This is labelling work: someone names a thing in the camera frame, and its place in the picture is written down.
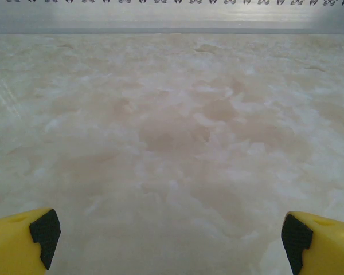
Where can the aluminium back frame rail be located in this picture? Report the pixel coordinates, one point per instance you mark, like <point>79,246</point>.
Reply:
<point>172,30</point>

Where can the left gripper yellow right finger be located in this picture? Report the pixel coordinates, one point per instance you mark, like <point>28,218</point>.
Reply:
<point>329,249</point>

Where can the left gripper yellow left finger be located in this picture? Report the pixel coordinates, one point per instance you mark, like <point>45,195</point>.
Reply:
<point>11,246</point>

